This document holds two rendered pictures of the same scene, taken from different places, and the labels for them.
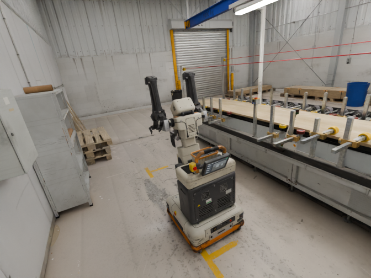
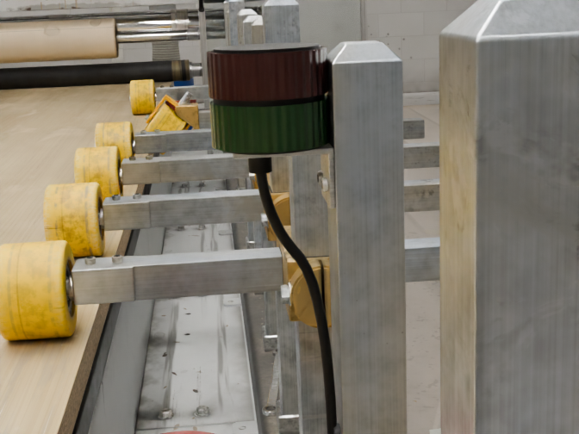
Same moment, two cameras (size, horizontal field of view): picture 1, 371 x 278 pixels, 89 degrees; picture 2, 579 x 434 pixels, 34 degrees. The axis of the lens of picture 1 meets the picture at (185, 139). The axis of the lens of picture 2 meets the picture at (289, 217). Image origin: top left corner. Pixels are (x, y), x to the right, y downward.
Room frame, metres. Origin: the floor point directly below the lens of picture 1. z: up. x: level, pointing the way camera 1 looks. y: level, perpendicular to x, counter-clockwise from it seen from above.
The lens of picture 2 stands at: (2.37, -1.02, 1.18)
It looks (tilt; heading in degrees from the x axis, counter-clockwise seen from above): 13 degrees down; 201
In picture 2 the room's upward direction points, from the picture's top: 2 degrees counter-clockwise
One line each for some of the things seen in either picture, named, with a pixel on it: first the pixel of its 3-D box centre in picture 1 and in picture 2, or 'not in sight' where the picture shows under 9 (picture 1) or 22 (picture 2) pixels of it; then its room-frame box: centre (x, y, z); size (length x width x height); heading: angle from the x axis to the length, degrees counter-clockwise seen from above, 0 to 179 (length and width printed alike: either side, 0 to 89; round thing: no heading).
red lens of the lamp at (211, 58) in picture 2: not in sight; (267, 71); (1.92, -1.20, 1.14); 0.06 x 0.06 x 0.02
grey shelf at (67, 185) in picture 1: (59, 148); not in sight; (2.47, 1.77, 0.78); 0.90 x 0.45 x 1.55; 25
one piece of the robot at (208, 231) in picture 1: (222, 223); not in sight; (1.39, -0.27, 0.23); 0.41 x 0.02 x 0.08; 116
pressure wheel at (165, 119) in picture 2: not in sight; (163, 129); (0.80, -1.85, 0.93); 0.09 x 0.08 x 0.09; 115
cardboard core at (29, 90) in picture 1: (38, 89); not in sight; (2.57, 1.82, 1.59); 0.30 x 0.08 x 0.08; 115
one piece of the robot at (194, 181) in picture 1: (205, 182); not in sight; (1.59, -0.15, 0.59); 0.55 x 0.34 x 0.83; 116
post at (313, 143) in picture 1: (313, 141); (319, 365); (1.67, -1.26, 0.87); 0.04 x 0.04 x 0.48; 25
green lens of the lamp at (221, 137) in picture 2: not in sight; (270, 120); (1.92, -1.20, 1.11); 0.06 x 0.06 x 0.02
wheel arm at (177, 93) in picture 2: not in sight; (247, 89); (0.27, -1.90, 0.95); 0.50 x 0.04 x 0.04; 115
